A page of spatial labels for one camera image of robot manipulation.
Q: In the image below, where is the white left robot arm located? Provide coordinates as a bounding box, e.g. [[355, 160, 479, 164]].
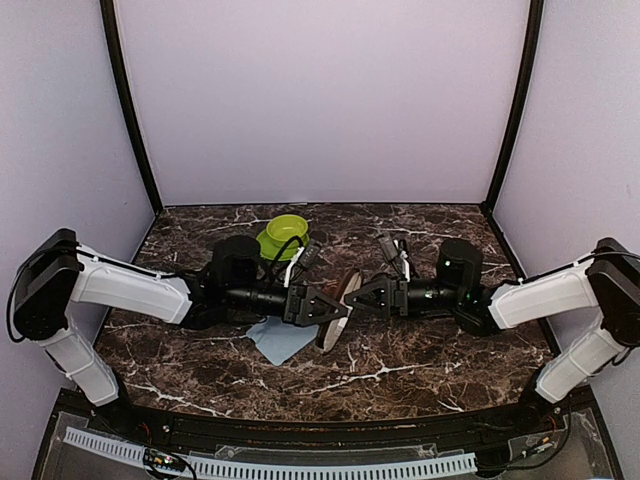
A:
[[6, 228, 348, 436]]

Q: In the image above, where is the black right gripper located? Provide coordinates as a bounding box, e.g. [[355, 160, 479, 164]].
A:
[[345, 275, 464, 321]]

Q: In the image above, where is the left light blue cloth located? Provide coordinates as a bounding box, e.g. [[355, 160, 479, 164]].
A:
[[246, 316, 319, 366]]

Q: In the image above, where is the white slotted cable duct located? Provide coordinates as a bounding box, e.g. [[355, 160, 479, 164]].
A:
[[63, 427, 477, 479]]

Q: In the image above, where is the left black frame post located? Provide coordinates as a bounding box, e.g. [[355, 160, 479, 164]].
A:
[[99, 0, 164, 216]]

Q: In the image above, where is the green plastic plate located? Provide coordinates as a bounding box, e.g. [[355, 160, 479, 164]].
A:
[[257, 229, 310, 261]]

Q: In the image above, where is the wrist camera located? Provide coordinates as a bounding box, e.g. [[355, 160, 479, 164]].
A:
[[377, 234, 411, 281], [283, 242, 322, 288]]

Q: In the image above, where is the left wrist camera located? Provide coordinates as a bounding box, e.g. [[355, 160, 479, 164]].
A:
[[283, 242, 322, 288]]

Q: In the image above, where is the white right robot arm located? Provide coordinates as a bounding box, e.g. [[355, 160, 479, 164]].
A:
[[345, 236, 639, 434]]

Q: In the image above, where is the black frame post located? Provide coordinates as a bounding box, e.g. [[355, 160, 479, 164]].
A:
[[99, 0, 164, 216], [480, 0, 545, 217]]

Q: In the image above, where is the right black frame post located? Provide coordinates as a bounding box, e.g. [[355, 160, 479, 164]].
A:
[[480, 0, 545, 217]]

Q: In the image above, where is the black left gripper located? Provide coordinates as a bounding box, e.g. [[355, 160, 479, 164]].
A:
[[226, 280, 348, 327]]

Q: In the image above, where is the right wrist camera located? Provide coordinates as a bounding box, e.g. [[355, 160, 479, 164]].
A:
[[377, 234, 411, 281]]

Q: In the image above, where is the green plastic bowl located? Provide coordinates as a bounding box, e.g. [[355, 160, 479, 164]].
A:
[[266, 214, 308, 246]]

